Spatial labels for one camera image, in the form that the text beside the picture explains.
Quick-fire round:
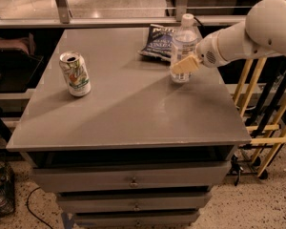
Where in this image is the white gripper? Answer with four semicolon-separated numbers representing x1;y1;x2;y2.
171;31;228;74

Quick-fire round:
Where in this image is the clear plastic water bottle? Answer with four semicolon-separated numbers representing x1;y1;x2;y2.
170;13;197;84

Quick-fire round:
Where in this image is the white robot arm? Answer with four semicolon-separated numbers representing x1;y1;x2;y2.
171;0;286;74

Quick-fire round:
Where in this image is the white green 7up can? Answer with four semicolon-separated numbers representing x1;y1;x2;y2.
59;51;92;97

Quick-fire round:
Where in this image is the blue chip bag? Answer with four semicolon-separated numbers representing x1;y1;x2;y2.
139;24;174;62

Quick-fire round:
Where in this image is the yellow wooden rack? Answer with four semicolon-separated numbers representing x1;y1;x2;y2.
232;0;286;179

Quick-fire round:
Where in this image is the grey drawer cabinet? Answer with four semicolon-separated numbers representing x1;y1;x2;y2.
6;27;253;229

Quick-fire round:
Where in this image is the top grey drawer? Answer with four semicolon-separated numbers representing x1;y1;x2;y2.
32;161;231;193

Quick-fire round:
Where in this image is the grey drawer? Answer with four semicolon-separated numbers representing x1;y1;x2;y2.
57;192;211;213
74;211;199;227
32;161;231;193

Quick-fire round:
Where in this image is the grey metal railing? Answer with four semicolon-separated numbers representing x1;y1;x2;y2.
0;0;260;29

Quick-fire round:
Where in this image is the bottom grey drawer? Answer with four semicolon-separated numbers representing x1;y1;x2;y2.
74;211;199;227

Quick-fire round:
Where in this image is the middle grey drawer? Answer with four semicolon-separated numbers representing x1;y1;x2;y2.
57;192;211;213

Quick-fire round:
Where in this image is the dark side chair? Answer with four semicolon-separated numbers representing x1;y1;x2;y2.
0;33;44;94

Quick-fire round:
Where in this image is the black floor cable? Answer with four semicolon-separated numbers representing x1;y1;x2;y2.
26;186;55;229

